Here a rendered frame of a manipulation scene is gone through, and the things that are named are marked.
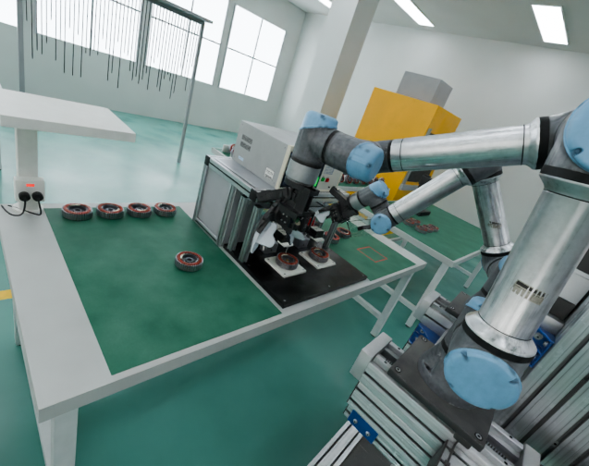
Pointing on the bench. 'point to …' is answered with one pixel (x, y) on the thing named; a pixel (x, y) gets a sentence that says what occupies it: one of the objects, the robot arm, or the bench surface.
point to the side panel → (213, 204)
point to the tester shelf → (245, 182)
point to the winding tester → (273, 154)
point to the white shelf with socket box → (90, 126)
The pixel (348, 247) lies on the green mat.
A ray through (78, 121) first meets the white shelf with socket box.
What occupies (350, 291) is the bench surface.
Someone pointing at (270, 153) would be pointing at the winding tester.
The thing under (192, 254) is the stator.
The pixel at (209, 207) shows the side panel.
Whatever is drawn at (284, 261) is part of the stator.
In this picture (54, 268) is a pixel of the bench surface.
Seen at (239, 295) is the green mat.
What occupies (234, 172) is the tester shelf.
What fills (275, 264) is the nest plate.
